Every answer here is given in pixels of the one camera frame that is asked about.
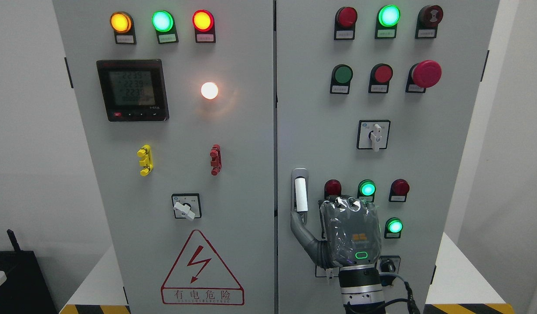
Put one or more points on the dark red lamp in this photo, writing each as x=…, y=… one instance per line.
x=399, y=191
x=332, y=188
x=345, y=24

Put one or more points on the green push button upper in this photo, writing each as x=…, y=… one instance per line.
x=341, y=77

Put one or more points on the green lit push button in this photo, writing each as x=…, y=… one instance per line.
x=393, y=228

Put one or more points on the dark red lamp middle left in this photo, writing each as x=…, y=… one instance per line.
x=332, y=188

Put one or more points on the white platform with hazard stripes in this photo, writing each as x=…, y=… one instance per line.
x=457, y=288

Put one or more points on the white lit indicator lamp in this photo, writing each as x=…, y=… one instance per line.
x=209, y=90

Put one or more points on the grey left cabinet door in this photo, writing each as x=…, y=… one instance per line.
x=237, y=205

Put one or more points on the yellow terminal connector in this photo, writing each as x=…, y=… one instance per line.
x=145, y=160

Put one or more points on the red lit indicator lamp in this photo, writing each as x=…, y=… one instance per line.
x=204, y=26

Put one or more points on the yellow indicator lamp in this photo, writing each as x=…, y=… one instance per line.
x=123, y=27

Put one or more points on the red emergency stop button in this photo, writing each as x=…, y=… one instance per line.
x=423, y=75

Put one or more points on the red terminal connector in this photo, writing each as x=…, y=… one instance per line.
x=215, y=155

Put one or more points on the white selector switch upper right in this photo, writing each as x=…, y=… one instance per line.
x=373, y=134

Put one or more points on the grey right cabinet door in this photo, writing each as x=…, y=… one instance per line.
x=318, y=131

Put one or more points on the green lamp middle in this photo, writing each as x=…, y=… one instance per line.
x=366, y=190

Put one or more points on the grey cabinet door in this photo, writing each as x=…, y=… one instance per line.
x=237, y=205
x=318, y=131

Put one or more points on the green lamp top right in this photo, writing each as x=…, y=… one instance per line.
x=386, y=21

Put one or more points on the green indicator lamp top left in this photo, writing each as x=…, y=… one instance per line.
x=165, y=28

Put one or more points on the red push button upper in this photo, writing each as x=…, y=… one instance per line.
x=380, y=77

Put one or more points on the dark red lamp top right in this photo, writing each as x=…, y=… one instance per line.
x=345, y=24

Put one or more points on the black box with antenna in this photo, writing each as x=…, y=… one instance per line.
x=24, y=290

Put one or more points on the black digital power meter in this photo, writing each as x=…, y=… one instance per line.
x=133, y=90

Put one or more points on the dark red buzzer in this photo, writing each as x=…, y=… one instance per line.
x=427, y=21

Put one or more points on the dark red lamp middle right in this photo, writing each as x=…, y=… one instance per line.
x=399, y=191

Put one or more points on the silver door swing handle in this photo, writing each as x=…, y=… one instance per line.
x=299, y=192

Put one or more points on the white selector switch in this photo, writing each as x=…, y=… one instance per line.
x=330, y=275
x=373, y=134

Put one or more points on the black rotary knob switch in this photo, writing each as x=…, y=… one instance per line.
x=388, y=264

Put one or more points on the left door selector switch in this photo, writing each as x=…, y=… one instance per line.
x=186, y=206

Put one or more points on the red high voltage warning sticker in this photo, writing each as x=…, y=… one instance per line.
x=199, y=276

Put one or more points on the white selector switch lower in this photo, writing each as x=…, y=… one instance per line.
x=330, y=275

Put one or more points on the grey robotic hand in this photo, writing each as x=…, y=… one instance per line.
x=352, y=233

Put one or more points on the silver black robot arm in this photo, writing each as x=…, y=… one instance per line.
x=361, y=290

